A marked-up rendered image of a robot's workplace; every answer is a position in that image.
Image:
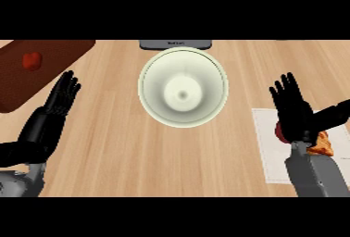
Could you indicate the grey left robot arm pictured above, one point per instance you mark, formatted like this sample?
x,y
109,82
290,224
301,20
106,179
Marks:
x,y
21,182

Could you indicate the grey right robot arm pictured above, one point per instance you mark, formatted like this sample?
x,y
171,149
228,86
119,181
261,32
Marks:
x,y
315,174

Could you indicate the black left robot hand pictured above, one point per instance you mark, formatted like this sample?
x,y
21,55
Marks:
x,y
55,105

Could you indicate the grey flat appliance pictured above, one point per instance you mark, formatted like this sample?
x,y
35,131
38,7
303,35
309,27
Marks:
x,y
175,44

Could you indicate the pale green bowl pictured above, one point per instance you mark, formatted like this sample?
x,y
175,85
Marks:
x,y
184,87

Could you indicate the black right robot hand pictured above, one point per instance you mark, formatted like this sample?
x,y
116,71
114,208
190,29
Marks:
x,y
296,111

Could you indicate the dark red round fruit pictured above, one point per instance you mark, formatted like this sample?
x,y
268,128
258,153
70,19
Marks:
x,y
280,133

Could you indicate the dark brown cutting board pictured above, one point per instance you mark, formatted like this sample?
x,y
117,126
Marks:
x,y
32,74

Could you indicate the red tomato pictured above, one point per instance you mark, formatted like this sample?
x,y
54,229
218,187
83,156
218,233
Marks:
x,y
32,61

